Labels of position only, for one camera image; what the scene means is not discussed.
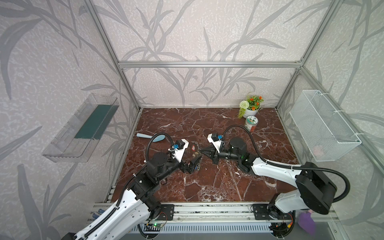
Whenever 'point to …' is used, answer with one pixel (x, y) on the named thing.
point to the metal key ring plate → (195, 147)
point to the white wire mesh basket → (327, 134)
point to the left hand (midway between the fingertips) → (195, 147)
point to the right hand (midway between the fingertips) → (201, 145)
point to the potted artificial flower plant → (250, 106)
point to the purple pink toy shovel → (306, 222)
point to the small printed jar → (251, 123)
